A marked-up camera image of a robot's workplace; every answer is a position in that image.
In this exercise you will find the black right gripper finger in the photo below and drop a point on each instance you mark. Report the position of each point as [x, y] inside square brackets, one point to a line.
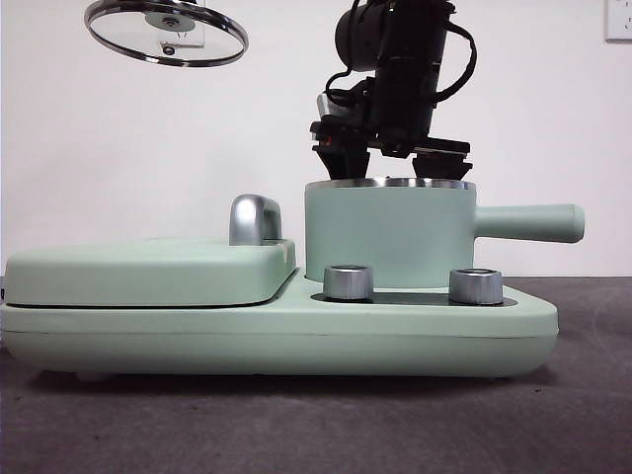
[345, 163]
[442, 165]

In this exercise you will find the glass lid with green knob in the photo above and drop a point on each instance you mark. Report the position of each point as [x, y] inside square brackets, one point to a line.
[170, 21]

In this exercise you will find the silver control knob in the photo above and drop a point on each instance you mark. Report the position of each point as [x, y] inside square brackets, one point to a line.
[347, 284]
[475, 286]

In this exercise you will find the black control panel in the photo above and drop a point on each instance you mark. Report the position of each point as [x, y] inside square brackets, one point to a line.
[410, 298]

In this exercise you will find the mint green breakfast machine base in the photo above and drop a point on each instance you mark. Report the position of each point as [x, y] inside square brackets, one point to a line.
[345, 345]

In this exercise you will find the mint green griddle cover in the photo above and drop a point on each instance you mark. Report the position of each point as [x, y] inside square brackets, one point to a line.
[148, 276]

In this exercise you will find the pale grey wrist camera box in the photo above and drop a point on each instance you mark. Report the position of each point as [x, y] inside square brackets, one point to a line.
[330, 106]

